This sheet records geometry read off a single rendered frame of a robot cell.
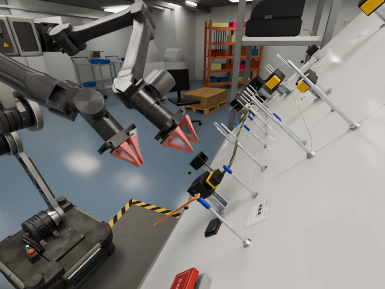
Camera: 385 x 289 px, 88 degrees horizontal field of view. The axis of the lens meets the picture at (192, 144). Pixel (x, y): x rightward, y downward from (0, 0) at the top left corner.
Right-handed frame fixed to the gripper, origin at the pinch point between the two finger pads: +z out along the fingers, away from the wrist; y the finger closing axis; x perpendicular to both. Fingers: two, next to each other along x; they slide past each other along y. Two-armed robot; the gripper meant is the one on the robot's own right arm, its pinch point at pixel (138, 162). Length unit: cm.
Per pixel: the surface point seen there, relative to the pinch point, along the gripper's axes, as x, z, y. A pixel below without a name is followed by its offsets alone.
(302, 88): -36.8, 10.7, 24.1
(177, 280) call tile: -17.8, 15.9, -19.7
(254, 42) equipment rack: -15, -7, 99
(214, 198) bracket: -15.4, 16.4, -1.2
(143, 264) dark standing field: 105, 63, 12
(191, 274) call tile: -21.0, 15.4, -19.0
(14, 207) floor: 217, -34, -2
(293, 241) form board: -35.1, 16.4, -13.6
